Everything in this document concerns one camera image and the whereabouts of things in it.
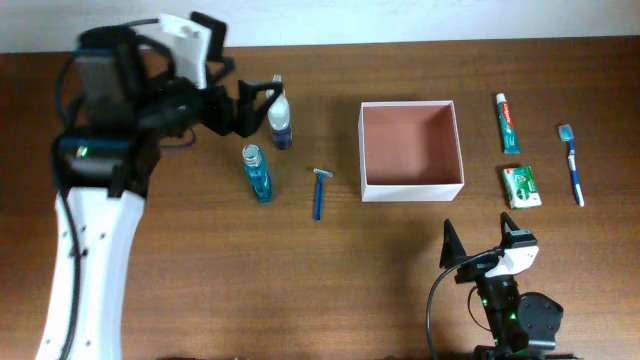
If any teal mouthwash bottle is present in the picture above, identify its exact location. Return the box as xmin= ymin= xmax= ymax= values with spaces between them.
xmin=242 ymin=144 xmax=272 ymax=203

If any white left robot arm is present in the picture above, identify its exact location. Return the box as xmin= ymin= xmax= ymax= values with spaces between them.
xmin=37 ymin=12 xmax=284 ymax=359

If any blue disposable razor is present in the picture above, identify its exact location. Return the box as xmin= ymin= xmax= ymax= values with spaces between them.
xmin=313 ymin=168 xmax=333 ymax=221

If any white cardboard box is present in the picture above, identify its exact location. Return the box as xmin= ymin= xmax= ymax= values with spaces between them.
xmin=358 ymin=100 xmax=465 ymax=202

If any blue white toothbrush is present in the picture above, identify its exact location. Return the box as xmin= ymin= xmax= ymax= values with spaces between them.
xmin=558 ymin=124 xmax=585 ymax=207

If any clear spray bottle blue liquid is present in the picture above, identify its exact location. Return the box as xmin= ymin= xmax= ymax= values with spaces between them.
xmin=267 ymin=90 xmax=293 ymax=150

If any green white toothpaste tube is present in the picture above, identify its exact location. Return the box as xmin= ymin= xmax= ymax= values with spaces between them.
xmin=496 ymin=93 xmax=520 ymax=154

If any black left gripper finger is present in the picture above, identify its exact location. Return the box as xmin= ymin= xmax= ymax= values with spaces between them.
xmin=234 ymin=100 xmax=274 ymax=138
xmin=238 ymin=80 xmax=284 ymax=103

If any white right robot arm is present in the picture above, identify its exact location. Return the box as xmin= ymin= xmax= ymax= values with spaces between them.
xmin=439 ymin=212 xmax=564 ymax=359

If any green soap bar packet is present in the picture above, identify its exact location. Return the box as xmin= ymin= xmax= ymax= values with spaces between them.
xmin=502 ymin=166 xmax=542 ymax=209

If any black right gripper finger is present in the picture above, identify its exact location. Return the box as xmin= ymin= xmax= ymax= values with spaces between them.
xmin=439 ymin=219 xmax=468 ymax=269
xmin=500 ymin=212 xmax=520 ymax=235

